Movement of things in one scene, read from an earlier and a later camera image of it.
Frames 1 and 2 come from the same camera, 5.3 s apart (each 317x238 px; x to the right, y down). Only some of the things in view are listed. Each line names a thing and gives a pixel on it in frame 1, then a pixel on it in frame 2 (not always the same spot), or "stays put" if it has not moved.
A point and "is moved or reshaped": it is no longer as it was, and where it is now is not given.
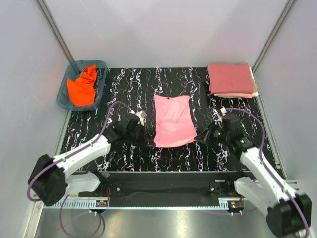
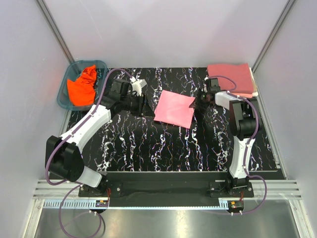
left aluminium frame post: x=55 y=30 stays put
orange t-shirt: x=82 y=91 stays put
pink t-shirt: x=174 y=121 is moved or reshaped
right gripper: x=206 y=135 -> x=196 y=103
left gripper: x=146 y=137 -> x=143 y=108
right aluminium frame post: x=283 y=15 stays put
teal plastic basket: x=73 y=72 stays put
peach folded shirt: x=241 y=95 stays put
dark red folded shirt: x=230 y=78 stays put
